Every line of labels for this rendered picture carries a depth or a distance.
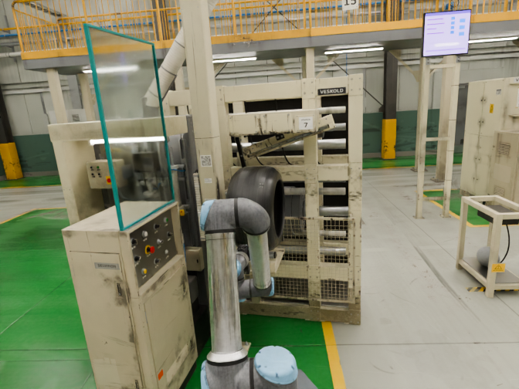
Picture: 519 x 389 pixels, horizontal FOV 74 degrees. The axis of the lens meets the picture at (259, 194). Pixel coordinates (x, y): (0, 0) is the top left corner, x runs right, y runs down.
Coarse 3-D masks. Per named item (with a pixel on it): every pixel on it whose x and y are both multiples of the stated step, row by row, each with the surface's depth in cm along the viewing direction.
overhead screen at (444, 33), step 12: (432, 12) 448; (444, 12) 447; (456, 12) 446; (468, 12) 446; (432, 24) 451; (444, 24) 451; (456, 24) 450; (468, 24) 449; (432, 36) 455; (444, 36) 454; (456, 36) 453; (468, 36) 453; (432, 48) 459; (444, 48) 458; (456, 48) 457; (468, 48) 456
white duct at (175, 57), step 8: (208, 0) 221; (216, 0) 224; (208, 8) 224; (176, 40) 232; (176, 48) 233; (184, 48) 233; (168, 56) 236; (176, 56) 235; (184, 56) 238; (168, 64) 237; (176, 64) 238; (160, 72) 241; (168, 72) 239; (176, 72) 243; (160, 80) 242; (168, 80) 243
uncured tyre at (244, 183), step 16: (240, 176) 211; (256, 176) 209; (272, 176) 211; (240, 192) 204; (256, 192) 202; (272, 192) 205; (272, 208) 204; (272, 224) 205; (240, 240) 210; (272, 240) 209
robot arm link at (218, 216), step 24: (216, 216) 126; (216, 240) 126; (216, 264) 125; (216, 288) 124; (216, 312) 123; (216, 336) 122; (240, 336) 125; (216, 360) 119; (240, 360) 120; (216, 384) 118; (240, 384) 117
